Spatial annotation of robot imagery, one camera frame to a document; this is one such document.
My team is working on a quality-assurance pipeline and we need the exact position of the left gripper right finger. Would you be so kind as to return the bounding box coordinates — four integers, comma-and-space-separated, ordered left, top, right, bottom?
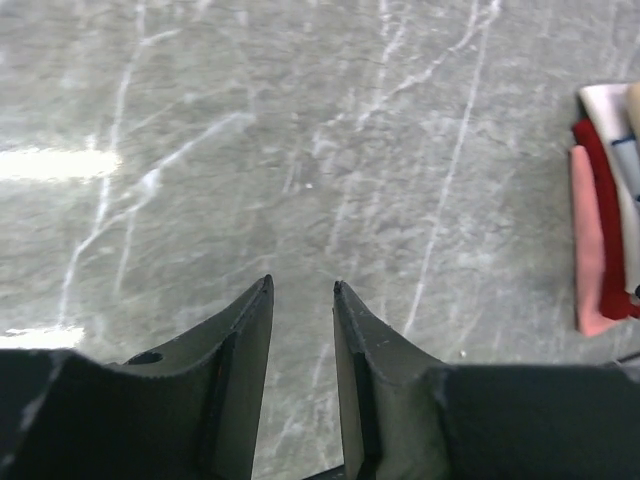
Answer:
333, 281, 639, 479

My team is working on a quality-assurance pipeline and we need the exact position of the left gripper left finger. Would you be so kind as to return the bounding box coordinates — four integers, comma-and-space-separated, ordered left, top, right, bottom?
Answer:
1, 277, 274, 479

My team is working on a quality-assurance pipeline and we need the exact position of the beige t shirt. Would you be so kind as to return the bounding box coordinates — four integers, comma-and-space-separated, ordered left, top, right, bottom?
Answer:
626, 82, 640, 141

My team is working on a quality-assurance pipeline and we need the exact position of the pink folded shirt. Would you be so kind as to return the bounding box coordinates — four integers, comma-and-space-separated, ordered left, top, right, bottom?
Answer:
569, 146, 616, 337

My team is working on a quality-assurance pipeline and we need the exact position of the red folded shirt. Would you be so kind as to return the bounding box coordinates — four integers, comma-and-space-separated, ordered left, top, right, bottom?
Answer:
572, 118, 639, 321

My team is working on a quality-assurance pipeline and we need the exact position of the blue white folded shirt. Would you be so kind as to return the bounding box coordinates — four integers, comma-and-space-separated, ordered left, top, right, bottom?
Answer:
578, 84, 639, 294

